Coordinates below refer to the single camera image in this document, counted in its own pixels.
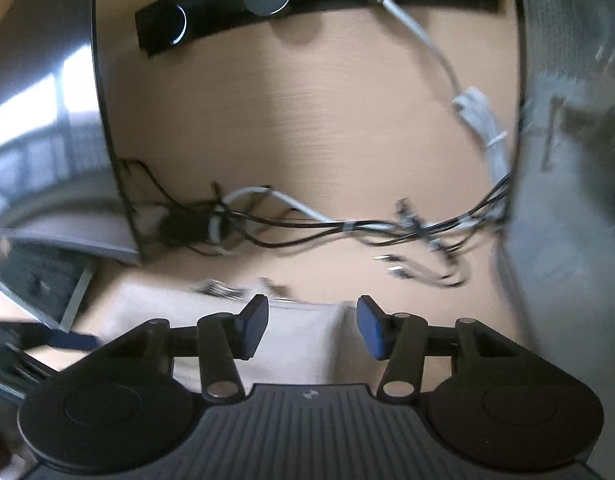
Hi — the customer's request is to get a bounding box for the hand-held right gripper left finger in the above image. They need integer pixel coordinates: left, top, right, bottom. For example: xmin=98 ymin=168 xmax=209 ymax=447
xmin=95 ymin=294 xmax=269 ymax=405

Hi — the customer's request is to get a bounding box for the black white striped shirt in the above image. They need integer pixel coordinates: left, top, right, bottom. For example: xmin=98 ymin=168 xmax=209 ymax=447
xmin=100 ymin=277 xmax=357 ymax=391

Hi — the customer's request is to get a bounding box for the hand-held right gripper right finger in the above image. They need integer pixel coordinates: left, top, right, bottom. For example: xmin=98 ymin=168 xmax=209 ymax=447
xmin=356 ymin=295 xmax=528 ymax=405

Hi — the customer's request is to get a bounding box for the white power cable with plug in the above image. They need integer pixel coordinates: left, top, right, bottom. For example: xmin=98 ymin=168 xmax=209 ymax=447
xmin=360 ymin=0 xmax=512 ymax=183

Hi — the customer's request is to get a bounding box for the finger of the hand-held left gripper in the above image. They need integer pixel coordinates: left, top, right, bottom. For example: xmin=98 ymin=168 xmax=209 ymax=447
xmin=12 ymin=321 xmax=102 ymax=353

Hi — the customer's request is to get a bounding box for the black adapter box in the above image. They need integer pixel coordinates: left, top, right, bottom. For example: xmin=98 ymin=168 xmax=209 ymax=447
xmin=159 ymin=210 xmax=214 ymax=250

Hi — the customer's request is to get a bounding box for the black keyboard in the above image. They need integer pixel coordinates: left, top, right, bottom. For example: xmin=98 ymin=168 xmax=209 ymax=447
xmin=0 ymin=239 xmax=96 ymax=334

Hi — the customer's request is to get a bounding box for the black computer monitor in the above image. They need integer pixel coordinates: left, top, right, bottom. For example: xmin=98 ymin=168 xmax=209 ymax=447
xmin=0 ymin=0 xmax=144 ymax=267

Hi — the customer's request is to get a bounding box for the bundle of black cables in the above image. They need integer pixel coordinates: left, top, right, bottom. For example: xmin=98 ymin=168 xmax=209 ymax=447
xmin=116 ymin=159 xmax=514 ymax=290

